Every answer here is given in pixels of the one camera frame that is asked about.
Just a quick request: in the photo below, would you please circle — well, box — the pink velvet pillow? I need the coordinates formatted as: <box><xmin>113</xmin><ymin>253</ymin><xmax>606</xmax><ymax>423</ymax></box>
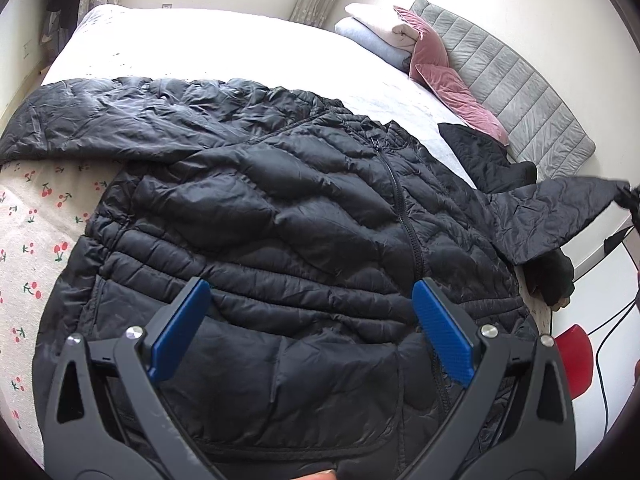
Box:
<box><xmin>413</xmin><ymin>63</ymin><xmax>510</xmax><ymax>147</ymax></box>
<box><xmin>393</xmin><ymin>6</ymin><xmax>451</xmax><ymax>84</ymax></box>

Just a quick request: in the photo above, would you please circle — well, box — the black cable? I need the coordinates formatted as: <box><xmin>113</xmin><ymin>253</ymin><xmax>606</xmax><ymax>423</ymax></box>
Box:
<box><xmin>585</xmin><ymin>294</ymin><xmax>640</xmax><ymax>436</ymax></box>

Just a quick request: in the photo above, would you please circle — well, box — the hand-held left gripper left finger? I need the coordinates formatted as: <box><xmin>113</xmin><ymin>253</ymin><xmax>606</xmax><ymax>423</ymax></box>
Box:
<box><xmin>43</xmin><ymin>278</ymin><xmax>229</xmax><ymax>480</ymax></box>

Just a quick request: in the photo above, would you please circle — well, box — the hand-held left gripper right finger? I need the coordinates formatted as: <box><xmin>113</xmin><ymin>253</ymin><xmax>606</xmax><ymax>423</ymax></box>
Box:
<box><xmin>399</xmin><ymin>278</ymin><xmax>577</xmax><ymax>480</ymax></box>

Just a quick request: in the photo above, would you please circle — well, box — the white folded pillow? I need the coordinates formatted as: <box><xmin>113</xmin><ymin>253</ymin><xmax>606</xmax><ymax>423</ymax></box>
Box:
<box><xmin>344</xmin><ymin>2</ymin><xmax>427</xmax><ymax>54</ymax></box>

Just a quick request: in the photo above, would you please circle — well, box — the black puffer jacket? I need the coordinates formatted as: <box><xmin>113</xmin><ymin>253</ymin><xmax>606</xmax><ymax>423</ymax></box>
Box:
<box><xmin>0</xmin><ymin>76</ymin><xmax>632</xmax><ymax>480</ymax></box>

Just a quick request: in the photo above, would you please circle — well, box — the light blue folded pillow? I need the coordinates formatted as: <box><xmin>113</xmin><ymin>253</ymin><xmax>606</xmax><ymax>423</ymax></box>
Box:
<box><xmin>333</xmin><ymin>17</ymin><xmax>417</xmax><ymax>70</ymax></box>

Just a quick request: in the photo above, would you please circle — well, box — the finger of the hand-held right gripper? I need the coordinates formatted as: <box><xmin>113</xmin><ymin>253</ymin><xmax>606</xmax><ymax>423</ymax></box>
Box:
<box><xmin>616</xmin><ymin>182</ymin><xmax>640</xmax><ymax>227</ymax></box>

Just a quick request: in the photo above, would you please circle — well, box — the white bed cover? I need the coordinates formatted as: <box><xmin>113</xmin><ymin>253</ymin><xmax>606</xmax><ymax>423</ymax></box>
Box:
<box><xmin>39</xmin><ymin>3</ymin><xmax>481</xmax><ymax>191</ymax></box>

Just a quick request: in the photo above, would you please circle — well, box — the cherry print blanket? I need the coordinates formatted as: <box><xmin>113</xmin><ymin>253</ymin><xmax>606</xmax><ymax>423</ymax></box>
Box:
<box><xmin>0</xmin><ymin>157</ymin><xmax>126</xmax><ymax>441</ymax></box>

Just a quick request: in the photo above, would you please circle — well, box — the grey quilted headboard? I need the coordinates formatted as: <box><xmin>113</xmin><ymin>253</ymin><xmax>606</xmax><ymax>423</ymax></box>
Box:
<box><xmin>409</xmin><ymin>0</ymin><xmax>598</xmax><ymax>182</ymax></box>

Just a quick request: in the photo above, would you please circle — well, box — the red round stool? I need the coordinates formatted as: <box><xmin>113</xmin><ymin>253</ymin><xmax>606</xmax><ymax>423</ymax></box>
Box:
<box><xmin>554</xmin><ymin>324</ymin><xmax>596</xmax><ymax>402</ymax></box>

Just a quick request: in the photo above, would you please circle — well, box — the black cloth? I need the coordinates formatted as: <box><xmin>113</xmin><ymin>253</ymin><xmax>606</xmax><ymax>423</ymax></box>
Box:
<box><xmin>438</xmin><ymin>122</ymin><xmax>539</xmax><ymax>194</ymax></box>

